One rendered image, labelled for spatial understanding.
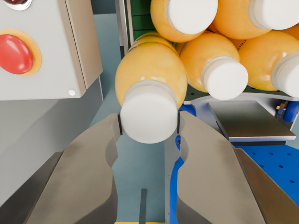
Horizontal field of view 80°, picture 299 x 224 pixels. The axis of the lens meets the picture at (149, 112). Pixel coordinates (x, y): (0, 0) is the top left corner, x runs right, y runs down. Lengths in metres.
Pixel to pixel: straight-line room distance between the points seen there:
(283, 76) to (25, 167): 0.68
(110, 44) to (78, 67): 1.12
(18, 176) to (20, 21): 0.54
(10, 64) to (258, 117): 0.36
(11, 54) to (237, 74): 0.21
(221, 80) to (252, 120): 0.18
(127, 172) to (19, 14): 1.79
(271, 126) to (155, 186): 1.78
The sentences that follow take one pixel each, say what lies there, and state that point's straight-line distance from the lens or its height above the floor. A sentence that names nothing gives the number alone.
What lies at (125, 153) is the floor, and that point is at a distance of 1.74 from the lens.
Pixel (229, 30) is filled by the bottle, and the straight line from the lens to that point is 0.23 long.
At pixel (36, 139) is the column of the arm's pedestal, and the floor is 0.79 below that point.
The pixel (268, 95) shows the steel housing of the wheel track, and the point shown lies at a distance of 0.42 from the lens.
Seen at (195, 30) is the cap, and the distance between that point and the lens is 0.17.
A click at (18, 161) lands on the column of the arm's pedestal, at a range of 0.68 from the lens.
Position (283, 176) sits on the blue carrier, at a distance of 0.37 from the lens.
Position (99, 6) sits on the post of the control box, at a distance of 0.44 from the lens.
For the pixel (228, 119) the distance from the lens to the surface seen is 0.35.
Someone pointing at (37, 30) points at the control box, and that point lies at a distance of 0.21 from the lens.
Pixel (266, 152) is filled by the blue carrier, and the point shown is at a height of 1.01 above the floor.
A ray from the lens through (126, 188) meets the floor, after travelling 2.11.
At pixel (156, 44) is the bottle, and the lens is 0.18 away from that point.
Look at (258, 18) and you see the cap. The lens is 0.20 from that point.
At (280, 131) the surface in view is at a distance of 0.35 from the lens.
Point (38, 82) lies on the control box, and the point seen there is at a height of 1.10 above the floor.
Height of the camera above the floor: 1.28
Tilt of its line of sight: 61 degrees down
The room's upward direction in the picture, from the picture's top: 177 degrees counter-clockwise
